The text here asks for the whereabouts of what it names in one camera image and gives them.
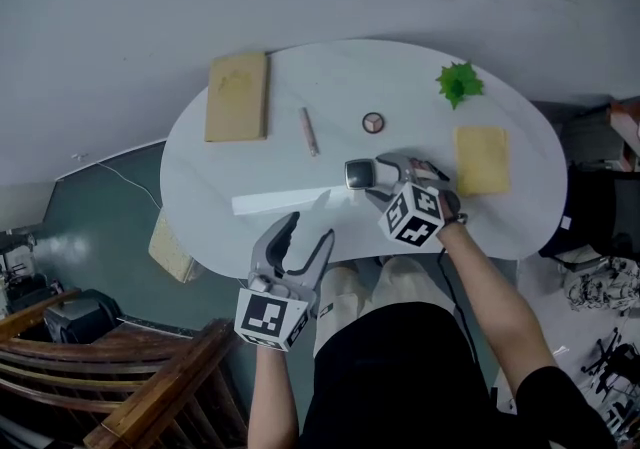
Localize black swivel chair base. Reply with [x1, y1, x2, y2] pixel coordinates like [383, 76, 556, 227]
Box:
[579, 326, 640, 438]

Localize black case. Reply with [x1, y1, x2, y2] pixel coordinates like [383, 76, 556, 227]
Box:
[43, 288, 124, 346]

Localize tan hardcover book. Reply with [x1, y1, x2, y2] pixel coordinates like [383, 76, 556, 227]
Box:
[203, 51, 270, 143]

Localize person's right forearm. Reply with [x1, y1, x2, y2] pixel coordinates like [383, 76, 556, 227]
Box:
[437, 224, 559, 398]

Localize person's black shirt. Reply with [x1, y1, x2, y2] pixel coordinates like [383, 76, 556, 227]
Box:
[299, 301, 616, 449]

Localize square dark compact case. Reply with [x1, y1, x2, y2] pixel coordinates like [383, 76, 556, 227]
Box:
[344, 158, 377, 191]

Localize person's beige shorts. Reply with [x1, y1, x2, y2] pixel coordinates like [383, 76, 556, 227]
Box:
[312, 256, 459, 358]

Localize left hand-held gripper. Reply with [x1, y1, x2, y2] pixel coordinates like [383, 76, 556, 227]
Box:
[233, 211, 335, 352]

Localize yellow folded cloth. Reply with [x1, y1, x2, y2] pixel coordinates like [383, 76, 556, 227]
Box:
[453, 125, 512, 197]

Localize small green potted plant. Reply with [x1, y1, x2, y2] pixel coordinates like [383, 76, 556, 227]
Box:
[434, 61, 486, 111]

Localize black bag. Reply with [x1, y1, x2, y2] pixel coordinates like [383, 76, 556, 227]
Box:
[537, 161, 640, 261]

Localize wooden chair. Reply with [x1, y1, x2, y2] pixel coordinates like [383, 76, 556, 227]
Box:
[0, 286, 251, 449]

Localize cream cushioned stool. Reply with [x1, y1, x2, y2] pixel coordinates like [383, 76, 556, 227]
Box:
[147, 209, 199, 284]

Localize stack of red books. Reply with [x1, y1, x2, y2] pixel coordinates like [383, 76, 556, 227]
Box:
[607, 96, 640, 173]

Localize person's left forearm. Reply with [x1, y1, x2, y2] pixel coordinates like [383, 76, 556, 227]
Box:
[248, 346, 301, 449]

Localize white black-patterned cloth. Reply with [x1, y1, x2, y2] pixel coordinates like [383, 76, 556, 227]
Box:
[564, 256, 640, 313]

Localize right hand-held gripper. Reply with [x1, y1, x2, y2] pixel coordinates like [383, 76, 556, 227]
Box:
[364, 152, 461, 248]

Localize white floor cable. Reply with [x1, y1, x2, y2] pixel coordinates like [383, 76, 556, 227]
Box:
[94, 161, 164, 211]

